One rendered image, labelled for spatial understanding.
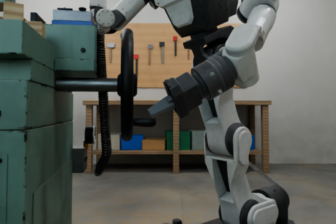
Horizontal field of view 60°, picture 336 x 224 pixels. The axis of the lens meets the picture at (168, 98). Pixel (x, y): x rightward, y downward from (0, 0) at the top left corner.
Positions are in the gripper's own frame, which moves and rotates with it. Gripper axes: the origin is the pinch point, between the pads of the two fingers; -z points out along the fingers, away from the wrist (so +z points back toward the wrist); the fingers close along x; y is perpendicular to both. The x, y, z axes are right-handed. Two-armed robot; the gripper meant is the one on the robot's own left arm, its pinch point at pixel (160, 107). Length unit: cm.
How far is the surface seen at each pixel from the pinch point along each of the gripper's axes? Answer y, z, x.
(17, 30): 9.6, -16.1, -27.3
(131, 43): 11.0, 1.2, -11.6
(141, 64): 245, 40, 234
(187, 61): 218, 97, 245
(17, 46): 7.7, -17.5, -25.8
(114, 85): 12.7, -6.7, -0.6
